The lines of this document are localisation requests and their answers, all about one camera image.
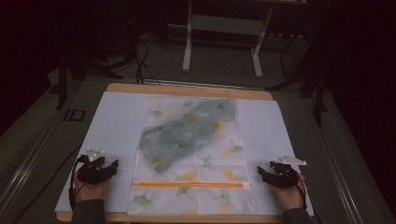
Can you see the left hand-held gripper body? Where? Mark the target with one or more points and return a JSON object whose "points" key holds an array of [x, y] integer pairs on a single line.
{"points": [[91, 171]]}

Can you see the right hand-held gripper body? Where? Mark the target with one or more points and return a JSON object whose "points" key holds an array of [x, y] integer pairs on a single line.
{"points": [[285, 174]]}

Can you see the leaf print zipper bag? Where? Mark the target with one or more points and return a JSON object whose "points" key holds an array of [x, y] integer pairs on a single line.
{"points": [[214, 161]]}

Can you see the person's left hand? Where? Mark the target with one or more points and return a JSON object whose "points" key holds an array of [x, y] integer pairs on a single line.
{"points": [[90, 190]]}

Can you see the person's right hand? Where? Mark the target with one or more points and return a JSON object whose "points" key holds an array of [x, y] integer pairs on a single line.
{"points": [[289, 196]]}

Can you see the white table sheet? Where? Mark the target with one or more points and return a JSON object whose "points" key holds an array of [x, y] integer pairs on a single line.
{"points": [[118, 124]]}

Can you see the blue-grey cloth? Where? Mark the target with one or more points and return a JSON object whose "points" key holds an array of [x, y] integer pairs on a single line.
{"points": [[186, 133]]}

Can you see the black metal stand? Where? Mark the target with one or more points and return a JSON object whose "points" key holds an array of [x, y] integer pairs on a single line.
{"points": [[63, 77], [317, 87]]}

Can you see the wooden table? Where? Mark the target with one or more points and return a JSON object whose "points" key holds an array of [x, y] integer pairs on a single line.
{"points": [[186, 90]]}

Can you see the white metal stand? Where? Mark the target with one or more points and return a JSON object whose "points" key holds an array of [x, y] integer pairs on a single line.
{"points": [[224, 25]]}

